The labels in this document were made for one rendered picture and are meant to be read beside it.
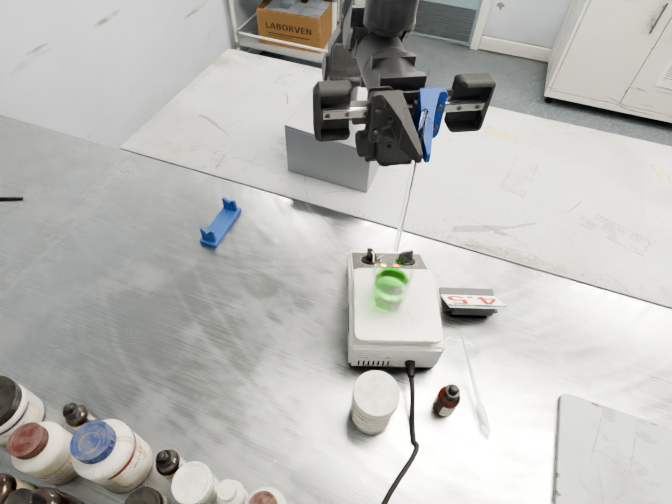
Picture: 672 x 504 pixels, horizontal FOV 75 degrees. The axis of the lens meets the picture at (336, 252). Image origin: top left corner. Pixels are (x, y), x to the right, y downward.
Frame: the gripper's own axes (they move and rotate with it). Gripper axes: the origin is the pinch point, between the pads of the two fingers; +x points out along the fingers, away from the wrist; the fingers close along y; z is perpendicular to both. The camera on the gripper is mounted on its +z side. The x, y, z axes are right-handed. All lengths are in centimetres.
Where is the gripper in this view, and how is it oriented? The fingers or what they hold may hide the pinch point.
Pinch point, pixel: (414, 136)
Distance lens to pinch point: 44.6
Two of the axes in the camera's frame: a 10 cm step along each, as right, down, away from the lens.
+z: -0.3, 6.3, 7.8
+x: 1.5, 7.7, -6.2
